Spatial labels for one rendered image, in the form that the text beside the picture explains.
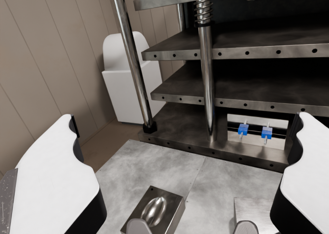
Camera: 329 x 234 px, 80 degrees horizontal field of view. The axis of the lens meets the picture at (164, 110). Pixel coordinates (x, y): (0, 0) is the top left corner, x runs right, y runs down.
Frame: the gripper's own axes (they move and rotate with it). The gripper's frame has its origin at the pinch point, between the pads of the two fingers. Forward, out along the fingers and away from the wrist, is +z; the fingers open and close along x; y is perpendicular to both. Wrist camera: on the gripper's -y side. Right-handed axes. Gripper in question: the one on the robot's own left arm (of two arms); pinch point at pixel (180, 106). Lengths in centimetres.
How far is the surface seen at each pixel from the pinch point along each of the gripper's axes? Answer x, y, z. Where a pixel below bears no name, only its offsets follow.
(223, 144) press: 26, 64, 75
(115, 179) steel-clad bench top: -29, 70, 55
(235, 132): 32, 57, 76
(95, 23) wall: -108, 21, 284
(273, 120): 46, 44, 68
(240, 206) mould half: 21, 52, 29
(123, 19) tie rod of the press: -25, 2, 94
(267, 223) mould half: 26, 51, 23
